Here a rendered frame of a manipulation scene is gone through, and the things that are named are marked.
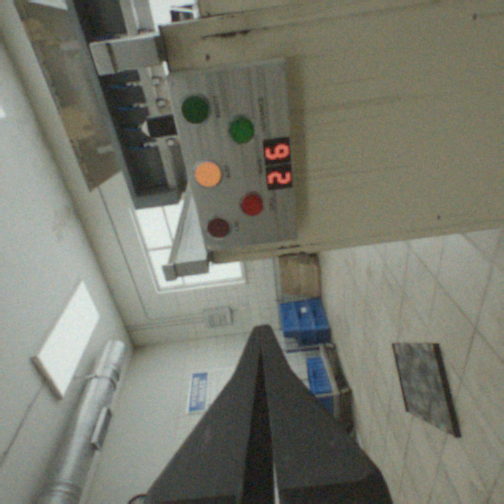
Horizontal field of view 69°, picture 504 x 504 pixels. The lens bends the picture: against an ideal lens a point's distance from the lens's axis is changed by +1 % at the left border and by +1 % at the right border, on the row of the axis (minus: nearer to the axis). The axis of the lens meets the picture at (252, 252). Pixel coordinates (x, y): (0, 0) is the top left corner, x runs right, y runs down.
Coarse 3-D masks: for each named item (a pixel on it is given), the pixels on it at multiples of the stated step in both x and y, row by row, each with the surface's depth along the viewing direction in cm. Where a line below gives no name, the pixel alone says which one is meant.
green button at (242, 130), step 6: (234, 120) 44; (240, 120) 43; (246, 120) 43; (234, 126) 43; (240, 126) 43; (246, 126) 44; (252, 126) 44; (234, 132) 44; (240, 132) 44; (246, 132) 44; (252, 132) 44; (234, 138) 44; (240, 138) 44; (246, 138) 44
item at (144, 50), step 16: (96, 48) 39; (112, 48) 39; (128, 48) 39; (144, 48) 40; (160, 48) 42; (96, 64) 40; (112, 64) 40; (128, 64) 40; (144, 64) 40; (160, 64) 41
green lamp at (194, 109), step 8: (192, 96) 42; (184, 104) 43; (192, 104) 43; (200, 104) 43; (184, 112) 43; (192, 112) 43; (200, 112) 43; (208, 112) 43; (192, 120) 43; (200, 120) 44
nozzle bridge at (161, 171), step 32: (64, 0) 95; (96, 0) 102; (128, 0) 99; (96, 32) 107; (128, 32) 103; (128, 96) 116; (160, 96) 120; (128, 160) 122; (160, 160) 128; (160, 192) 127
